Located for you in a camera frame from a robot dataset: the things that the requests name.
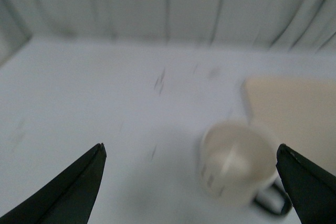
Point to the white mug with black handle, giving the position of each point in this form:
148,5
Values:
237,160

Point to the beige square plate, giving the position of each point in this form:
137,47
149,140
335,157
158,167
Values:
301,113

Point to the white curtain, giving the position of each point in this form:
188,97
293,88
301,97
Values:
290,25

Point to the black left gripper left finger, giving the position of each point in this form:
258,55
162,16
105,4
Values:
69,197

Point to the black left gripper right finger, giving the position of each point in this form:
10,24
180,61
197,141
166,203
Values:
310,188

